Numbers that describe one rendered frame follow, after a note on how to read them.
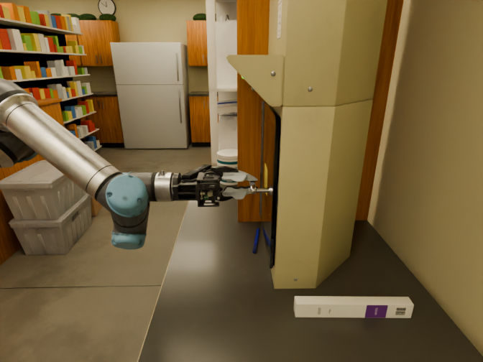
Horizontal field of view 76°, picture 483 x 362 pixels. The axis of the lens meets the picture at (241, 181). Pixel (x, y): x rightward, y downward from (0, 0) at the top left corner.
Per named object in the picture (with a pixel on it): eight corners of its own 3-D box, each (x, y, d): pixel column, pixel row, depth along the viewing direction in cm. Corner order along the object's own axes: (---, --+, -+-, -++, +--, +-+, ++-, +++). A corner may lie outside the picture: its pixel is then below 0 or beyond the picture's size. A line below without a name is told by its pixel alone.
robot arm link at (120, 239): (105, 235, 64) (115, 188, 70) (111, 250, 74) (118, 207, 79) (144, 237, 66) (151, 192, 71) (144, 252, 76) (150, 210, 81)
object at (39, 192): (93, 192, 297) (86, 159, 286) (60, 222, 241) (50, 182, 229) (49, 192, 296) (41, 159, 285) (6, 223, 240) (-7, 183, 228)
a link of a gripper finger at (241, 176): (259, 187, 76) (221, 189, 76) (257, 179, 82) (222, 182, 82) (258, 174, 75) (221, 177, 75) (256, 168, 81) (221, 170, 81)
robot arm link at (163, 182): (162, 195, 84) (159, 166, 81) (179, 195, 84) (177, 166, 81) (156, 206, 77) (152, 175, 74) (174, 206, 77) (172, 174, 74)
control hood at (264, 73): (267, 93, 94) (267, 57, 91) (282, 106, 64) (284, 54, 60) (228, 93, 94) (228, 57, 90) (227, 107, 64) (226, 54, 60)
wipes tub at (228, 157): (243, 176, 161) (243, 148, 156) (244, 185, 149) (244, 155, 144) (218, 176, 161) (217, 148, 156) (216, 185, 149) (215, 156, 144)
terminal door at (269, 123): (262, 216, 108) (266, 99, 94) (272, 271, 80) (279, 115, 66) (260, 216, 108) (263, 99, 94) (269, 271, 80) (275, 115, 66)
